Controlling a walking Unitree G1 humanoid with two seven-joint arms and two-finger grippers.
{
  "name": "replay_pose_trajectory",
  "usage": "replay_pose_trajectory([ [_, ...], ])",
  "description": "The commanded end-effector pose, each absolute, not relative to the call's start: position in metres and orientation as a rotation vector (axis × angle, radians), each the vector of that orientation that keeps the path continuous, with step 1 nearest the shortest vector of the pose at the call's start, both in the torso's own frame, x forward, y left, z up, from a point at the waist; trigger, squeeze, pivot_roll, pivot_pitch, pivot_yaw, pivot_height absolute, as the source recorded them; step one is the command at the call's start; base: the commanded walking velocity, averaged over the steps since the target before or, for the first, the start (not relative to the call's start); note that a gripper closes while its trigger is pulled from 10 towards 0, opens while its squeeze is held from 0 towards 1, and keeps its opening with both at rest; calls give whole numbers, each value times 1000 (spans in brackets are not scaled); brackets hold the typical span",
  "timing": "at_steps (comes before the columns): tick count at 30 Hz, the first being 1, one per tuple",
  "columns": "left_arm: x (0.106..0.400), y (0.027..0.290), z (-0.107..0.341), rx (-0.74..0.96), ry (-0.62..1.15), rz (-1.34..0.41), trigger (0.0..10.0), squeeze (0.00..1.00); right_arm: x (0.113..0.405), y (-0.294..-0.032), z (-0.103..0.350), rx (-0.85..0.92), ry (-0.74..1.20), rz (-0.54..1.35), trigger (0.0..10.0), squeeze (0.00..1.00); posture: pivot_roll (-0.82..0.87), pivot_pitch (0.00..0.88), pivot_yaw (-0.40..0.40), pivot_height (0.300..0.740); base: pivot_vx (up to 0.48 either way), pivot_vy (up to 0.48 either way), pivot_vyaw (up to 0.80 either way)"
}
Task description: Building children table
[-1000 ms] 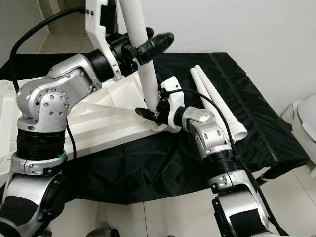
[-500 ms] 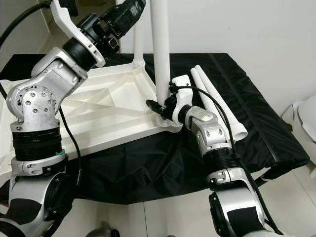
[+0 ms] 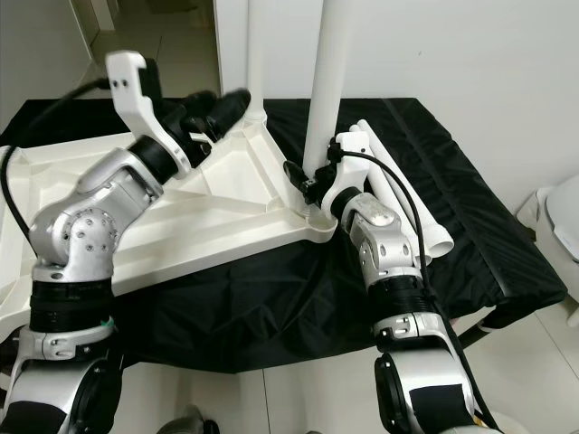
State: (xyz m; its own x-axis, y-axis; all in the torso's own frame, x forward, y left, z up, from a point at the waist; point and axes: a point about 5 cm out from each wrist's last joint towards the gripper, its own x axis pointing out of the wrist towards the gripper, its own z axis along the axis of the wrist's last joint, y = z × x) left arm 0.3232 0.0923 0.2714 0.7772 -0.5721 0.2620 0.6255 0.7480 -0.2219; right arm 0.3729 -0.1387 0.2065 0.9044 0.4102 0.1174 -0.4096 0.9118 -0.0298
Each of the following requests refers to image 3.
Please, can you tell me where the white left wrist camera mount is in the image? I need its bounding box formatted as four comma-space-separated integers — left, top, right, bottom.
104, 50, 186, 177

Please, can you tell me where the grey robot foot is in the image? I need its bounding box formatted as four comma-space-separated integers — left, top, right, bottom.
163, 405, 220, 434

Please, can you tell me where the white plastic chair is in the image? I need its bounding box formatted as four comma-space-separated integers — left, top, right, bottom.
517, 176, 579, 326

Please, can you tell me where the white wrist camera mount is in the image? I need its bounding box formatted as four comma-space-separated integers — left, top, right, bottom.
104, 50, 186, 177
326, 129, 372, 213

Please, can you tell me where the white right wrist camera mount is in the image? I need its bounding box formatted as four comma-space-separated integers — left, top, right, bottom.
326, 129, 372, 213

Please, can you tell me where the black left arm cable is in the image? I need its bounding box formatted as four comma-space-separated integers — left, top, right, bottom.
5, 80, 114, 209

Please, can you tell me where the white plastic table top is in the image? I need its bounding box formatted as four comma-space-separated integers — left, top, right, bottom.
0, 108, 340, 349

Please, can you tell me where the black table cloth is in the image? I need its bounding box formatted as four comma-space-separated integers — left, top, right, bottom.
0, 95, 571, 376

